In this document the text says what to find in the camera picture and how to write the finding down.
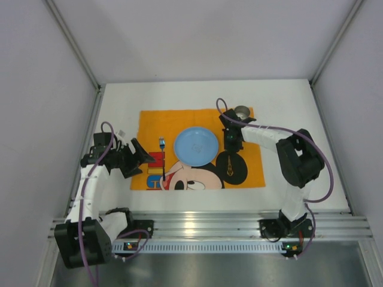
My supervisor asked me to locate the orange cartoon mouse placemat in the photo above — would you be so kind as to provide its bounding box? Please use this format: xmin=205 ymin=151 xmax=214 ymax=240
xmin=130 ymin=109 xmax=266 ymax=191

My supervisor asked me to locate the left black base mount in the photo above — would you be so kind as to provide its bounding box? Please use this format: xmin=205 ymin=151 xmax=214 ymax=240
xmin=117 ymin=219 xmax=154 ymax=239

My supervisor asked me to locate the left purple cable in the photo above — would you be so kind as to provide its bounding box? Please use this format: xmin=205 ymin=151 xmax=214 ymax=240
xmin=77 ymin=121 xmax=150 ymax=285

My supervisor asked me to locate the blue metallic fork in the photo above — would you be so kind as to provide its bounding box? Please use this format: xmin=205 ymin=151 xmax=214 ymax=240
xmin=159 ymin=136 xmax=165 ymax=181

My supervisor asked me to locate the paper cup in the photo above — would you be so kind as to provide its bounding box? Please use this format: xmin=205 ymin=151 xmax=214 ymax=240
xmin=234 ymin=105 xmax=250 ymax=121

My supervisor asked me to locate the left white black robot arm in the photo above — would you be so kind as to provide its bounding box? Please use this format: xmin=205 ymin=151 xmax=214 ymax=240
xmin=54 ymin=132 xmax=155 ymax=269

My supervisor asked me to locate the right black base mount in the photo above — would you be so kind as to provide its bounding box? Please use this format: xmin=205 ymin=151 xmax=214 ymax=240
xmin=259 ymin=219 xmax=314 ymax=240

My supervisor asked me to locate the gold spoon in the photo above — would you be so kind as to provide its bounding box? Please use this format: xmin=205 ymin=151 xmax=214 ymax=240
xmin=226 ymin=153 xmax=234 ymax=176

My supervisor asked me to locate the blue plastic plate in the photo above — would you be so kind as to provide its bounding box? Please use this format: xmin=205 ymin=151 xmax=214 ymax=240
xmin=174 ymin=127 xmax=219 ymax=167

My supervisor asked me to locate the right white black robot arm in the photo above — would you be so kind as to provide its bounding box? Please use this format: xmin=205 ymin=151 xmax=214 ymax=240
xmin=219 ymin=109 xmax=331 ymax=236

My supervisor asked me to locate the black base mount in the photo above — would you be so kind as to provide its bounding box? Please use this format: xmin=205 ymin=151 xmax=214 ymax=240
xmin=259 ymin=219 xmax=314 ymax=240
xmin=117 ymin=219 xmax=154 ymax=239

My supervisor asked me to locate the aluminium rail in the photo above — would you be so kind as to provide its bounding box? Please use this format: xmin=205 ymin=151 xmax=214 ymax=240
xmin=133 ymin=212 xmax=373 ymax=241

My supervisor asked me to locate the slotted cable duct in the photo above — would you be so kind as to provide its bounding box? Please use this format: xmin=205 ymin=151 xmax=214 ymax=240
xmin=112 ymin=240 xmax=302 ymax=254

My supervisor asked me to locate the right aluminium frame post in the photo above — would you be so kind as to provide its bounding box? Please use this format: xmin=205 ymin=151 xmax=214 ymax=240
xmin=309 ymin=0 xmax=367 ymax=87

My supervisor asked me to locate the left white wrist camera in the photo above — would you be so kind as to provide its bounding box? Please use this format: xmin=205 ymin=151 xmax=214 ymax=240
xmin=115 ymin=130 xmax=126 ymax=145

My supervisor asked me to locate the left aluminium frame post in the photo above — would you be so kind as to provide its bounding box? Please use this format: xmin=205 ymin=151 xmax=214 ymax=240
xmin=41 ymin=0 xmax=102 ymax=90

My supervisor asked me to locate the aluminium frame post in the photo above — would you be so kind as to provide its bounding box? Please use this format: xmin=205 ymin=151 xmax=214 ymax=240
xmin=309 ymin=0 xmax=367 ymax=87
xmin=41 ymin=0 xmax=102 ymax=90

